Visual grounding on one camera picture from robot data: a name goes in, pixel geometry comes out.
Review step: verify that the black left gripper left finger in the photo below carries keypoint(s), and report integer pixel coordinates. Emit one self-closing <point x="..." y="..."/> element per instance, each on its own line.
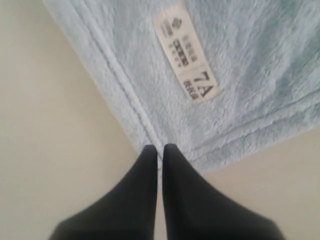
<point x="127" y="212"/>

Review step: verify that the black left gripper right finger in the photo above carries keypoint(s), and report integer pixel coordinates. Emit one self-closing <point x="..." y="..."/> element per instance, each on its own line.
<point x="195" y="210"/>

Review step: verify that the light blue terry towel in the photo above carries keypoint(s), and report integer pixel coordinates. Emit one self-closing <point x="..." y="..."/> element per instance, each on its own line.
<point x="221" y="79"/>

